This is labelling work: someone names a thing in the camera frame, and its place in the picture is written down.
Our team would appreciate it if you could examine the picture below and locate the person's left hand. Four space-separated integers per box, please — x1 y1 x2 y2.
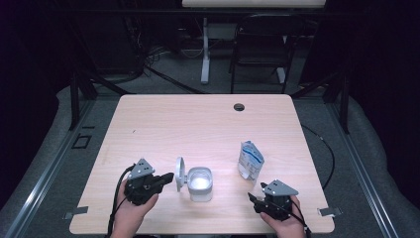
112 181 158 237

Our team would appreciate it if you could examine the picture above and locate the black metal stand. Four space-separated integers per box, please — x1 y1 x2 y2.
68 70 99 131
322 71 351 134

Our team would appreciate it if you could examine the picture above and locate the thin black floor cable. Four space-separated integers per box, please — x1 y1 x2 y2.
300 124 337 190

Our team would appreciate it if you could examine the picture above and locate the white and blue pouch bag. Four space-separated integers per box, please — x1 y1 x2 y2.
237 140 265 182

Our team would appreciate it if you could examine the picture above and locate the clear jar with grey lid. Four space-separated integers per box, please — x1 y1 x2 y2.
174 156 214 203

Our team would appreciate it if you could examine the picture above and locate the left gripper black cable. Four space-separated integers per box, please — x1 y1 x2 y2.
105 163 137 238

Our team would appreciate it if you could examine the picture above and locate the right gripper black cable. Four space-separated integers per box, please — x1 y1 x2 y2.
273 197 312 238

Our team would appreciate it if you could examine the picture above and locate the black folding chair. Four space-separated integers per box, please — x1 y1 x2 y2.
230 13 307 94

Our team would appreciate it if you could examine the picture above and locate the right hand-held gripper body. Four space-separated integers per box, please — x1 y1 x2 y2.
253 178 299 222

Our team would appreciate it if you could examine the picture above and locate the thick black floor cable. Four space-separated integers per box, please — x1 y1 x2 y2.
144 63 207 95

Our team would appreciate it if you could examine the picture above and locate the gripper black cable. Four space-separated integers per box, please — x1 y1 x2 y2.
273 197 312 238
105 163 137 238

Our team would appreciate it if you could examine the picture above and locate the black floor socket frame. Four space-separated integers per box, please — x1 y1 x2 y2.
71 134 92 150

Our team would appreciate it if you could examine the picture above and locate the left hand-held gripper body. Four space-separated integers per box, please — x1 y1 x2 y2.
124 158 162 205

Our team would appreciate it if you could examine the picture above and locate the white desk leg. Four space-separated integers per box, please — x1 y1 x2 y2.
200 17 211 85

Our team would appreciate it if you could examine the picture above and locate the person's right hand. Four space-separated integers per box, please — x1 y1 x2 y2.
260 194 305 238

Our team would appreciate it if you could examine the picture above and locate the grey tape strip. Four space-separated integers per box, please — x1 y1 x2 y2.
63 205 89 220
317 206 343 218

